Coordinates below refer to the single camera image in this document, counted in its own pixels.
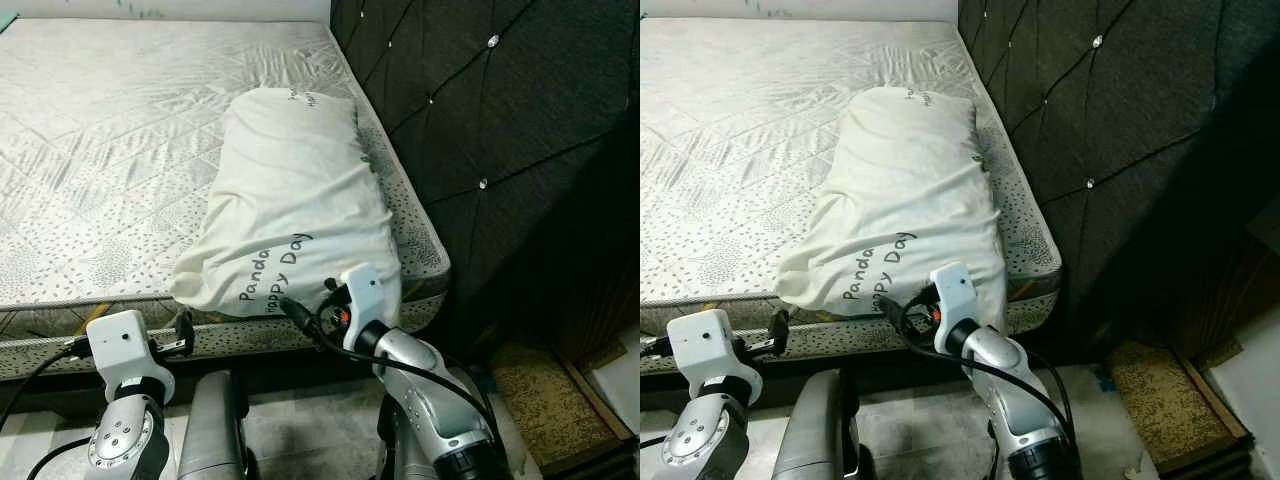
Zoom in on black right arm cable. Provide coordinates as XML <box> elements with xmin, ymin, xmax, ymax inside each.
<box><xmin>878</xmin><ymin>296</ymin><xmax>1076</xmax><ymax>441</ymax></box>
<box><xmin>278</xmin><ymin>296</ymin><xmax>501</xmax><ymax>436</ymax></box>

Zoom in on grey left robot leg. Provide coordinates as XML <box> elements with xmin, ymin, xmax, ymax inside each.
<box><xmin>770</xmin><ymin>370</ymin><xmax>861</xmax><ymax>480</ymax></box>
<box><xmin>178</xmin><ymin>370</ymin><xmax>251</xmax><ymax>480</ymax></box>

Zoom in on black tufted headboard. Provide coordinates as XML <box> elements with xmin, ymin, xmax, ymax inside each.
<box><xmin>958</xmin><ymin>0</ymin><xmax>1280</xmax><ymax>366</ymax></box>
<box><xmin>330</xmin><ymin>0</ymin><xmax>641</xmax><ymax>366</ymax></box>

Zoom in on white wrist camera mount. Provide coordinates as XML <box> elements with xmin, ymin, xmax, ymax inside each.
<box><xmin>340</xmin><ymin>263</ymin><xmax>387</xmax><ymax>351</ymax></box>
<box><xmin>85</xmin><ymin>310</ymin><xmax>163</xmax><ymax>386</ymax></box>
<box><xmin>667</xmin><ymin>309</ymin><xmax>763</xmax><ymax>386</ymax></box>
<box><xmin>930</xmin><ymin>263</ymin><xmax>979</xmax><ymax>351</ymax></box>

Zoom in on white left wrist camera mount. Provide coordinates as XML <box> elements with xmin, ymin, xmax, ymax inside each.
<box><xmin>667</xmin><ymin>309</ymin><xmax>763</xmax><ymax>386</ymax></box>
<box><xmin>85</xmin><ymin>310</ymin><xmax>163</xmax><ymax>386</ymax></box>

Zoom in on white printed pillow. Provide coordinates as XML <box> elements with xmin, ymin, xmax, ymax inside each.
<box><xmin>775</xmin><ymin>87</ymin><xmax>1009</xmax><ymax>323</ymax></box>
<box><xmin>170</xmin><ymin>87</ymin><xmax>403</xmax><ymax>321</ymax></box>

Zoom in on brown woven floor mat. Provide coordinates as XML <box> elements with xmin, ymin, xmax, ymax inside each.
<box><xmin>488</xmin><ymin>340</ymin><xmax>623</xmax><ymax>476</ymax></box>
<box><xmin>1106</xmin><ymin>340</ymin><xmax>1253</xmax><ymax>473</ymax></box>

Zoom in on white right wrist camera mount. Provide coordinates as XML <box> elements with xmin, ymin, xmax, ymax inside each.
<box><xmin>340</xmin><ymin>263</ymin><xmax>387</xmax><ymax>351</ymax></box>
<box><xmin>930</xmin><ymin>263</ymin><xmax>979</xmax><ymax>351</ymax></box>

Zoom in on quilted white mattress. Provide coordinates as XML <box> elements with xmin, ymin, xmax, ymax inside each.
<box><xmin>0</xmin><ymin>18</ymin><xmax>451</xmax><ymax>383</ymax></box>
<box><xmin>640</xmin><ymin>18</ymin><xmax>1063</xmax><ymax>379</ymax></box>

